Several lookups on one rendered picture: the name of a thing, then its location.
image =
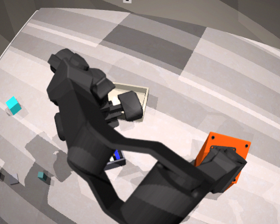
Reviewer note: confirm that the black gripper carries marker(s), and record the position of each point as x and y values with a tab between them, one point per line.
129	104

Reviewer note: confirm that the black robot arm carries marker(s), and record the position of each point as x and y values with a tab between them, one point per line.
170	190

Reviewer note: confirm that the cyan cube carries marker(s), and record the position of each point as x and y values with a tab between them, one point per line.
13	105

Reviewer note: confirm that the small teal cube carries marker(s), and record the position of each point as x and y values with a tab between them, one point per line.
42	176

